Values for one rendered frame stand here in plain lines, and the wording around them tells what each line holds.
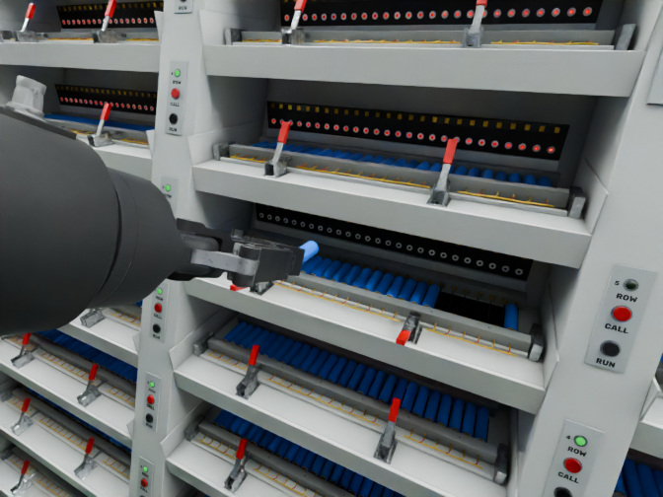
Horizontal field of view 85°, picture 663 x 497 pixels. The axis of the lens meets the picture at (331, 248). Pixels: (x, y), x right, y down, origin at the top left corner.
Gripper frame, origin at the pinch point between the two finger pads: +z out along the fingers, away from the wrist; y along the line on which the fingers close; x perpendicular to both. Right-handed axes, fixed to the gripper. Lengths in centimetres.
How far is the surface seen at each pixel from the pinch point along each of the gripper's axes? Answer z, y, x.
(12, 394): 38, 98, 63
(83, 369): 35, 67, 43
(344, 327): 21.2, -2.7, 9.2
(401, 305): 25.0, -9.6, 4.0
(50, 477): 41, 79, 81
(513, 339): 24.9, -25.7, 4.3
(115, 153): 17, 50, -11
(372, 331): 21.7, -6.9, 8.6
